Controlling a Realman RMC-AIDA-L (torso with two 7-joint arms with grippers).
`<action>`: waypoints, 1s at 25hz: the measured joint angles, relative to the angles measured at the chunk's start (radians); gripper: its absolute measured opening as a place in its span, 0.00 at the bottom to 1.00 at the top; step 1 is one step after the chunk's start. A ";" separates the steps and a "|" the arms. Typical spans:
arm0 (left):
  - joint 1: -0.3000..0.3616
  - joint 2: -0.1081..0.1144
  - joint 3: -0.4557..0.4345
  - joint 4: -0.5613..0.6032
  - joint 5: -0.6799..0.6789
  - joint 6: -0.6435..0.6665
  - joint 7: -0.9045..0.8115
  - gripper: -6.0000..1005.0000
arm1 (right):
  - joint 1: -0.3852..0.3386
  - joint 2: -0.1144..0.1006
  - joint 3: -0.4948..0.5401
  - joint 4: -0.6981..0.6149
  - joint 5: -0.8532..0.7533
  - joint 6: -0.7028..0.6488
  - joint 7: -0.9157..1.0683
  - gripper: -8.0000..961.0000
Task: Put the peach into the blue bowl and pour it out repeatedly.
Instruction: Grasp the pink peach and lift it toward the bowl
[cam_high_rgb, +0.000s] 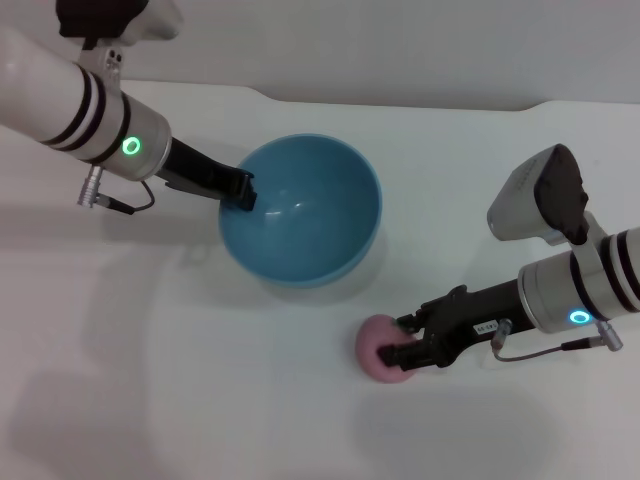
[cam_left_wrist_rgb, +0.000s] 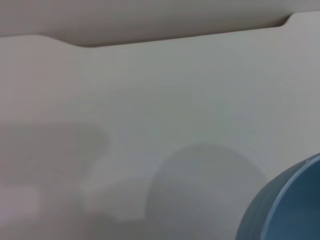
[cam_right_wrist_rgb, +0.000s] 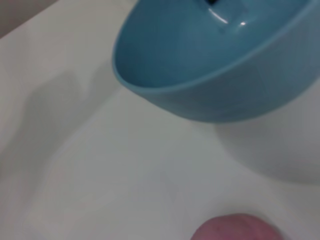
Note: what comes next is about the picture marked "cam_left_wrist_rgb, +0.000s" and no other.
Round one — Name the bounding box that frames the blue bowl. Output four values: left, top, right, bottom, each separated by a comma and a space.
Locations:
234, 152, 320, 240

